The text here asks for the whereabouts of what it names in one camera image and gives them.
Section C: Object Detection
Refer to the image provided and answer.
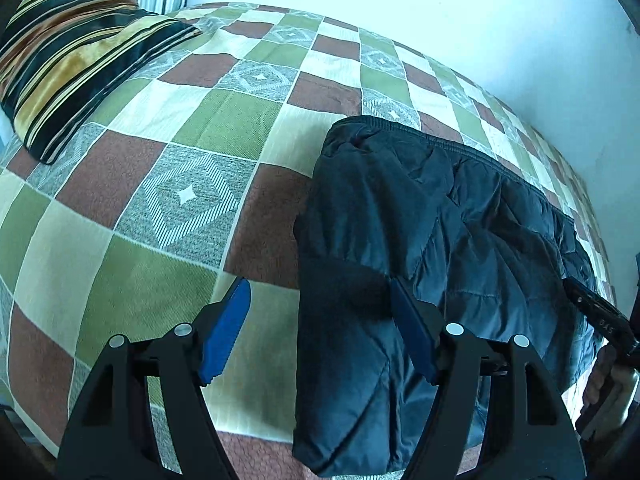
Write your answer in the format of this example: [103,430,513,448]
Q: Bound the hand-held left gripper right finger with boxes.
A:
[390,278,588,480]

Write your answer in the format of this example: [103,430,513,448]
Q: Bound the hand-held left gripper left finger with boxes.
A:
[57,277,252,480]

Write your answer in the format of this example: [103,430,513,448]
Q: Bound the black quilted jacket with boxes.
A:
[291,115,603,478]

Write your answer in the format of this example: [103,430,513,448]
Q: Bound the person's right hand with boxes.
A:
[584,345,627,411]

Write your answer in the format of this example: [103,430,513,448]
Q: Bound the checkered patchwork bedspread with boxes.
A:
[0,2,617,480]

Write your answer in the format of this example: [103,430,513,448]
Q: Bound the striped black gold pillow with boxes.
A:
[0,0,202,166]

